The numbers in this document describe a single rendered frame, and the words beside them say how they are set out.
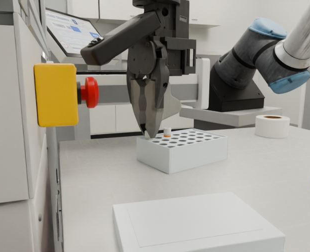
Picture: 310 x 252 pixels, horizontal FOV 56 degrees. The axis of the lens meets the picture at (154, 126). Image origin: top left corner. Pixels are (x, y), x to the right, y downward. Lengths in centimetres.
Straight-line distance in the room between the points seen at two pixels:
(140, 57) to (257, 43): 63
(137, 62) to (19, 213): 27
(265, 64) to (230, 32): 420
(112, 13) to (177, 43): 367
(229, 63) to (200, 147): 68
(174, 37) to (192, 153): 17
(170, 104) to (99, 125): 328
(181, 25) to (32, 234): 35
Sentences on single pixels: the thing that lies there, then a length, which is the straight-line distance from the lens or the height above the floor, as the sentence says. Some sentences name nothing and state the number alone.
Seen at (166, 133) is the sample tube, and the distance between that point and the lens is 48.
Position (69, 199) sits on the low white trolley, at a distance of 35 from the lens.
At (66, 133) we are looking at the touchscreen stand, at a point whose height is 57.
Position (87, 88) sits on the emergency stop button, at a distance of 37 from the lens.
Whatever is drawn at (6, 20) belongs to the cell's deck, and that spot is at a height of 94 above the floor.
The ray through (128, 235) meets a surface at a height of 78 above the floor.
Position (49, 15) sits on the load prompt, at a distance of 154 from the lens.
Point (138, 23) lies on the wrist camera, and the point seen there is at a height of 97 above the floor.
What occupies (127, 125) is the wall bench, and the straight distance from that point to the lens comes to 378.
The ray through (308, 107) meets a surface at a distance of 462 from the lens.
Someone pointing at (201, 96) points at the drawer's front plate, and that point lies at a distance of 64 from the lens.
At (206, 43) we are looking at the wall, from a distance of 494.
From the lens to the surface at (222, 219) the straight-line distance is 27.
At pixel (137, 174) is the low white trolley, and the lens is 41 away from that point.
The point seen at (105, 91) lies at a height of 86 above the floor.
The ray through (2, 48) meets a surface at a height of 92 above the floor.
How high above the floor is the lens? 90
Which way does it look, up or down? 11 degrees down
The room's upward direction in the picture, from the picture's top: straight up
